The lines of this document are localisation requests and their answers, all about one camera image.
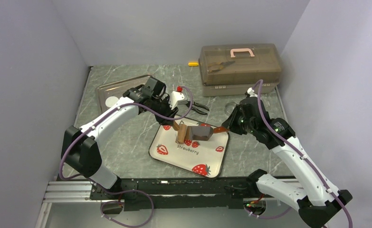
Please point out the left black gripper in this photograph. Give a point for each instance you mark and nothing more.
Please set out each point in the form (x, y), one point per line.
(169, 112)

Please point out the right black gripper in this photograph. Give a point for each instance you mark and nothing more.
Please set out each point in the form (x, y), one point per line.
(230, 123)

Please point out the spatula with wooden handle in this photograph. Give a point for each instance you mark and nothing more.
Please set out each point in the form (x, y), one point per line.
(203, 133)

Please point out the wooden rolling pin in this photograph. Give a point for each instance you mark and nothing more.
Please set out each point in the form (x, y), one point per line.
(181, 129)

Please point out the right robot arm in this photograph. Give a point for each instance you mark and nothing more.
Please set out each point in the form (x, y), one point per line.
(318, 200)

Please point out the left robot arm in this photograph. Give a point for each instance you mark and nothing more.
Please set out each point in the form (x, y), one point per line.
(80, 148)

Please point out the steel baking tray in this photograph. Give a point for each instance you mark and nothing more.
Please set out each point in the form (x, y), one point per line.
(117, 89)

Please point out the yellow small object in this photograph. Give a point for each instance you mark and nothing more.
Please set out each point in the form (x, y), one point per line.
(193, 64)

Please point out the brown translucent tool box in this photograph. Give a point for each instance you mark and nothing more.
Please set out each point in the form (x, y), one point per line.
(232, 69)

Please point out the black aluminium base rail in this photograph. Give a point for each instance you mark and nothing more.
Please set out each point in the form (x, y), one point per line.
(166, 193)

